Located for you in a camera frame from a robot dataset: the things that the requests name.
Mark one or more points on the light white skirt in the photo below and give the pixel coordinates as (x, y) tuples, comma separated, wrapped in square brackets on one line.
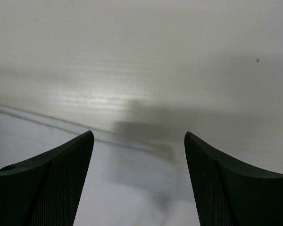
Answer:
[(129, 182)]

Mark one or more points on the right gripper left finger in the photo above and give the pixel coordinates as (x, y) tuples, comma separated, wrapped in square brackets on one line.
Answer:
[(45, 190)]

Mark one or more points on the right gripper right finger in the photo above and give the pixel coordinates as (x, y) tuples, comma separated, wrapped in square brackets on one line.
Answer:
[(229, 192)]

